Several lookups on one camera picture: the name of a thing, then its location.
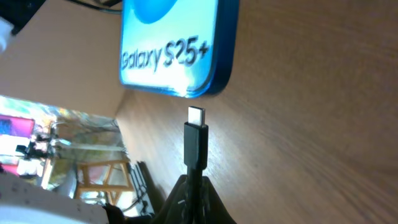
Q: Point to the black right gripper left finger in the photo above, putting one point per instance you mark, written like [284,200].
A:
[179,205]

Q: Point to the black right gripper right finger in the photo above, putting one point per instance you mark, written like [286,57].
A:
[211,210]

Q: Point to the blue screen Galaxy smartphone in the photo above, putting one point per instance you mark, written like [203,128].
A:
[182,48]

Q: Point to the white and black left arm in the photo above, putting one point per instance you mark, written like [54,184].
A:
[15,14]

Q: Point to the wooden stool in background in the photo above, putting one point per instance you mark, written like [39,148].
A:
[113,192]

